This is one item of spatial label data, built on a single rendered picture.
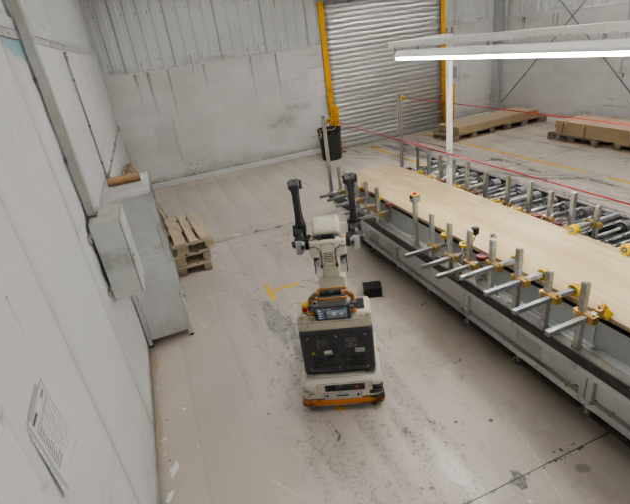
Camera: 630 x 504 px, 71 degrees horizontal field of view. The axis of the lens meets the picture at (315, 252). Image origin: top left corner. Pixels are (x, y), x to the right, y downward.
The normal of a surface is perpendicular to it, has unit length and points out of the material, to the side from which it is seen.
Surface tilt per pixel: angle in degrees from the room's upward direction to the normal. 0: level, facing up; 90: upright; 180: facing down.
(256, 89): 90
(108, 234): 90
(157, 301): 90
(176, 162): 90
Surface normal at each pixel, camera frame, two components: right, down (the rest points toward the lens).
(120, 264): 0.36, 0.37
